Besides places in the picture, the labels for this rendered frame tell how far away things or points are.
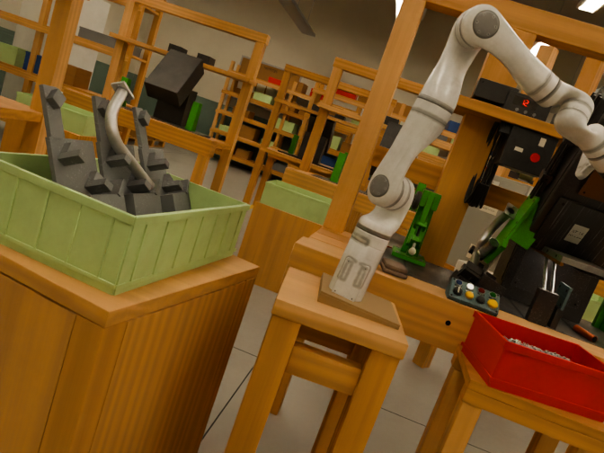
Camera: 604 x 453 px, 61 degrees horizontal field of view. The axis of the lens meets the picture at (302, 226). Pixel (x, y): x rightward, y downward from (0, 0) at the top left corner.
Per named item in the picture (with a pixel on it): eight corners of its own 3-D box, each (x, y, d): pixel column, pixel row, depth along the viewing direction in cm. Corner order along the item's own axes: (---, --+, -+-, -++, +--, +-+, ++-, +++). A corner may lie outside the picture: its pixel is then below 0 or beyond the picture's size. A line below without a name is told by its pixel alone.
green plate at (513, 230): (518, 263, 169) (560, 210, 165) (497, 248, 170) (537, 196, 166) (511, 257, 180) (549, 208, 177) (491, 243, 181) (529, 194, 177)
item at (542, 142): (543, 178, 190) (560, 138, 187) (498, 163, 192) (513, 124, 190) (534, 177, 202) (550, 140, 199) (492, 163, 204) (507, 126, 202)
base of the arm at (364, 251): (359, 305, 127) (388, 242, 125) (325, 288, 129) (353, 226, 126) (363, 297, 136) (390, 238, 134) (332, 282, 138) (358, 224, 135)
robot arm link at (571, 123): (606, 161, 123) (618, 134, 125) (571, 117, 117) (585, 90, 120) (578, 165, 129) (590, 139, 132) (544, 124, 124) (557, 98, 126)
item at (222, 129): (326, 202, 1119) (362, 102, 1082) (201, 156, 1158) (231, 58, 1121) (330, 200, 1172) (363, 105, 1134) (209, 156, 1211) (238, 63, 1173)
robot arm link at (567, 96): (604, 102, 122) (563, 64, 120) (590, 129, 120) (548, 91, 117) (580, 113, 129) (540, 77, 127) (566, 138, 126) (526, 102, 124)
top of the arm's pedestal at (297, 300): (403, 360, 117) (409, 345, 117) (270, 314, 118) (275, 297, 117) (389, 315, 149) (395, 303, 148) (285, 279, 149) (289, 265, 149)
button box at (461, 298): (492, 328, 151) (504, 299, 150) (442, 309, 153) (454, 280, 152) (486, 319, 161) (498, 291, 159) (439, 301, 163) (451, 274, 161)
